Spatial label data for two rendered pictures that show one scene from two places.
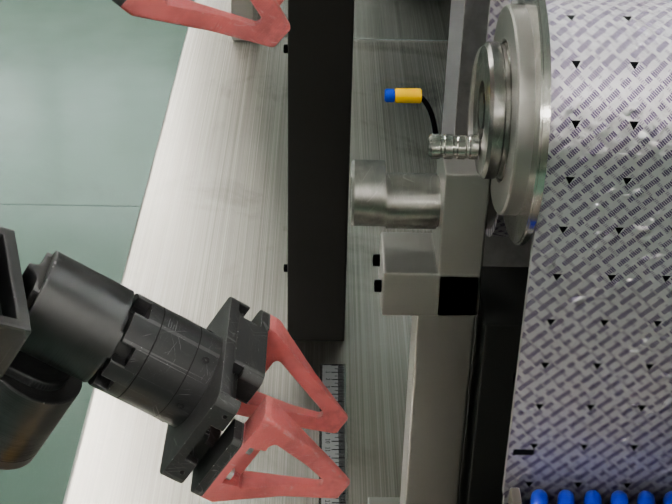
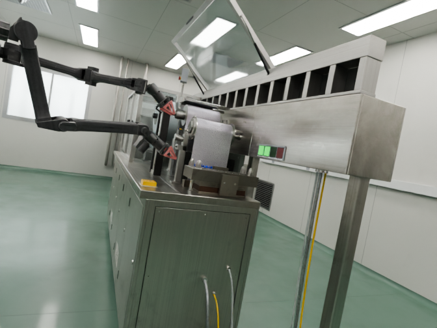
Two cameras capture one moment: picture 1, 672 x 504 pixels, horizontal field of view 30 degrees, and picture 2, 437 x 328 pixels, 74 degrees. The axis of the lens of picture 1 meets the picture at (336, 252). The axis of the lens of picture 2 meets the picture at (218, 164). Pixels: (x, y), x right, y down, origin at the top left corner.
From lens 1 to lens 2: 120 cm
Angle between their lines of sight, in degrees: 35
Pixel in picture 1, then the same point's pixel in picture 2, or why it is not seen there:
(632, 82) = (203, 122)
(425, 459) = (179, 170)
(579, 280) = (198, 140)
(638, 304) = (203, 144)
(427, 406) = (179, 162)
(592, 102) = (200, 123)
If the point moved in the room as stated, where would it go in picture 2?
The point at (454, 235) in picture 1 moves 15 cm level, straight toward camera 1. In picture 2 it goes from (185, 140) to (189, 141)
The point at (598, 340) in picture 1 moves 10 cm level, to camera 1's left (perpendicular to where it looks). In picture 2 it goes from (199, 147) to (183, 144)
